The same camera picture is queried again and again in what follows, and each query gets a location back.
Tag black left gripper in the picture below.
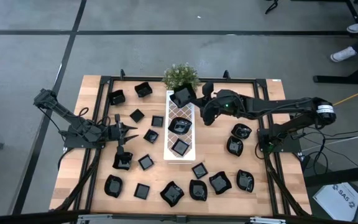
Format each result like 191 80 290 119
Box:
107 113 139 156

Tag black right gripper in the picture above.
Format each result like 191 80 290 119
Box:
193 81 241 127

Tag black wavy square plate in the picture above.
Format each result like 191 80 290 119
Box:
112 151 134 171
208 170 232 195
159 180 185 208

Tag green potted plant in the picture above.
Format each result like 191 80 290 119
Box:
162 63 202 91

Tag white lattice rack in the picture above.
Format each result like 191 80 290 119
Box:
163 90 196 165

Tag black crossbar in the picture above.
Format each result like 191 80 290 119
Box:
0 210 358 224

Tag person's left foot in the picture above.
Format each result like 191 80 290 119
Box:
330 46 358 63

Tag black side table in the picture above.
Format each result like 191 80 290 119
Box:
303 163 358 187

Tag white SA5 printed sheet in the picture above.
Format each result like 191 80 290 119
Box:
311 182 358 222

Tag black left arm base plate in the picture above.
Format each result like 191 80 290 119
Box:
63 133 106 149

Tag silver bracket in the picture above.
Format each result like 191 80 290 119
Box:
76 213 113 224
249 217 287 224

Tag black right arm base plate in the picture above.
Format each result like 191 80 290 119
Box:
257 129 301 153

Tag black looped cable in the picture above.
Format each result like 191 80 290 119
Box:
265 0 280 15

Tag black desk frame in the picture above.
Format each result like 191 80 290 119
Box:
313 0 358 85

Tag yellow extension cable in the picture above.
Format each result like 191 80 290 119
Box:
333 83 358 107

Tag white cable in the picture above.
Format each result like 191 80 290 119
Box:
301 129 358 150

